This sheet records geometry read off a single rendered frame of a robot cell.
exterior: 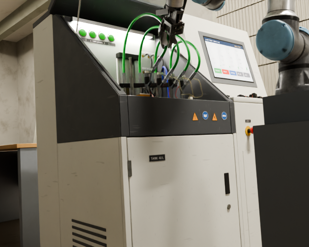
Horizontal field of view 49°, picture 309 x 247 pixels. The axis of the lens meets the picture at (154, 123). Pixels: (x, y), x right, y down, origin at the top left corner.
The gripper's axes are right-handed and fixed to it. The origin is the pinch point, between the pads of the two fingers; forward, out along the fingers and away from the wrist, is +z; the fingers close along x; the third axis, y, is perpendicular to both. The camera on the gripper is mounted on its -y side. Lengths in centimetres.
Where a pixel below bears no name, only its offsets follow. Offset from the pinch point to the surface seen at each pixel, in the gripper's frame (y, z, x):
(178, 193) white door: 54, 39, -19
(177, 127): 34.7, 19.4, -11.6
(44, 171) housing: -8, 70, -61
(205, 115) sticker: 30.8, 21.4, 7.0
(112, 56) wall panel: -35.5, 23.1, -10.3
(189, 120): 32.7, 19.7, -4.2
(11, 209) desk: -144, 268, -78
